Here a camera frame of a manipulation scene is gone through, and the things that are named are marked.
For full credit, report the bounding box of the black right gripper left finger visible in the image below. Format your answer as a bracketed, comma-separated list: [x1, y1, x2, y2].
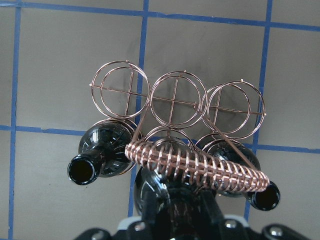
[142, 189, 172, 240]

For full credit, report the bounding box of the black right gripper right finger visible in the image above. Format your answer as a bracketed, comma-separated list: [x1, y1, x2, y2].
[197, 190, 225, 240]

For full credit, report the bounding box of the dark wine bottle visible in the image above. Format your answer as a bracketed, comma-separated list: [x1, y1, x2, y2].
[67, 119, 136, 186]
[133, 138, 221, 240]
[199, 138, 281, 212]

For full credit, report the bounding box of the dark wine bottle in basket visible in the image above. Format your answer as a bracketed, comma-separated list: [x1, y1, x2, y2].
[67, 119, 136, 186]

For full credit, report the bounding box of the dark wine bottle under handle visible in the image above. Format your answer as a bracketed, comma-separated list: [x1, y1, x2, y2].
[199, 138, 281, 212]

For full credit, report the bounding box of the copper wire wine basket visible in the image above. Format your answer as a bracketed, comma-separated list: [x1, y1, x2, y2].
[91, 70, 271, 193]

